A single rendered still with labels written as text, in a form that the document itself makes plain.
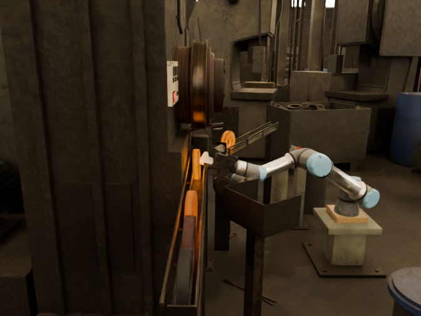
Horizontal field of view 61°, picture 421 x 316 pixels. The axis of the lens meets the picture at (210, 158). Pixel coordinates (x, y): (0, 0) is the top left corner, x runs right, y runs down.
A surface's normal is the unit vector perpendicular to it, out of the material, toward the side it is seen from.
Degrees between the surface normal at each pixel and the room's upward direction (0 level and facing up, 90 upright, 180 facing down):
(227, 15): 90
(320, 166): 87
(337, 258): 90
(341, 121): 90
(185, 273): 42
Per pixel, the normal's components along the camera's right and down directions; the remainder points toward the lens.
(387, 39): 0.33, 0.25
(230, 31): -0.25, 0.25
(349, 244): 0.01, 0.25
